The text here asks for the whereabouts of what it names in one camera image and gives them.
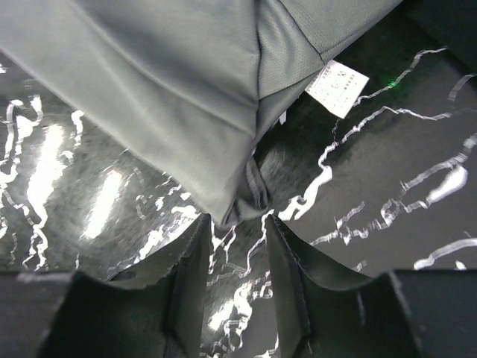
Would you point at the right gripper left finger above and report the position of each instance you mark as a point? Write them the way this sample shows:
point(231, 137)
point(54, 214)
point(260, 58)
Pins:
point(171, 287)

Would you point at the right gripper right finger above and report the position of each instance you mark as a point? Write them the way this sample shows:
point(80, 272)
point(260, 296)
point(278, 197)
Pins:
point(324, 309)

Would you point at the grey t-shirt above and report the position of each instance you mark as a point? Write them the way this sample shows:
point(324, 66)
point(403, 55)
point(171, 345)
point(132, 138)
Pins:
point(190, 87)

